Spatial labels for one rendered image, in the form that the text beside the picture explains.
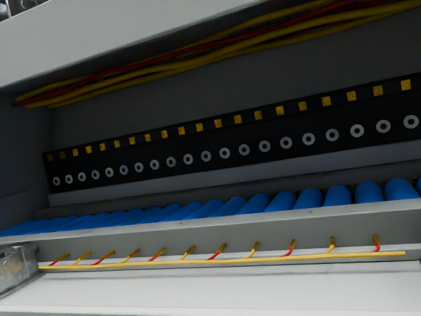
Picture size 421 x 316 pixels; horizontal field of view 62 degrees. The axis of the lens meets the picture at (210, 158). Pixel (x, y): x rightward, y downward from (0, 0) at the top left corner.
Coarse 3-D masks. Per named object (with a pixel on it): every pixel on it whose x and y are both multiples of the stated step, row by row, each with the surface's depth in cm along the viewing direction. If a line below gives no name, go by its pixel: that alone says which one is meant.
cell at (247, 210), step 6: (252, 198) 28; (258, 198) 28; (264, 198) 28; (246, 204) 26; (252, 204) 26; (258, 204) 27; (264, 204) 27; (240, 210) 25; (246, 210) 25; (252, 210) 25; (258, 210) 26
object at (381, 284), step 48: (384, 144) 30; (96, 192) 41; (144, 192) 39; (48, 288) 23; (96, 288) 21; (144, 288) 20; (192, 288) 18; (240, 288) 17; (288, 288) 16; (336, 288) 16; (384, 288) 15
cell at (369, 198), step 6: (360, 186) 25; (366, 186) 25; (372, 186) 25; (360, 192) 24; (366, 192) 23; (372, 192) 23; (378, 192) 23; (360, 198) 22; (366, 198) 22; (372, 198) 21; (378, 198) 22
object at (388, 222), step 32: (160, 224) 24; (192, 224) 22; (224, 224) 21; (256, 224) 20; (288, 224) 19; (320, 224) 19; (352, 224) 18; (384, 224) 18; (416, 224) 17; (64, 256) 25; (96, 256) 25; (128, 256) 22; (288, 256) 18; (320, 256) 17; (352, 256) 17
